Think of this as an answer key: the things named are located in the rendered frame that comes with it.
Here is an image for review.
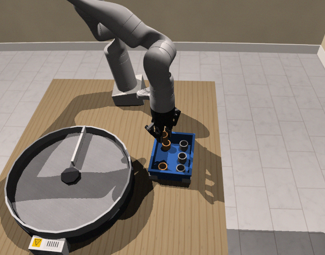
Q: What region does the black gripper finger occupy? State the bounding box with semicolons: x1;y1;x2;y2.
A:
145;120;166;143
165;107;181;138

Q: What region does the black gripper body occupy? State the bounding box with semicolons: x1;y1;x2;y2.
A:
150;107;175;128

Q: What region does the blue crate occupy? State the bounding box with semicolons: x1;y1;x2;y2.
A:
148;132;195;183

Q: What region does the bronze bushing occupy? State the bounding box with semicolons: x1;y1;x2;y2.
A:
162;140;171;150
158;163;167;171
162;131;168;143

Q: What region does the grey metal bushing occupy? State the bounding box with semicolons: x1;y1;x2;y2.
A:
178;152;187;164
180;140;188;151
176;164;185;172

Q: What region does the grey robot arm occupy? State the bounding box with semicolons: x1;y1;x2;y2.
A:
67;0;177;113

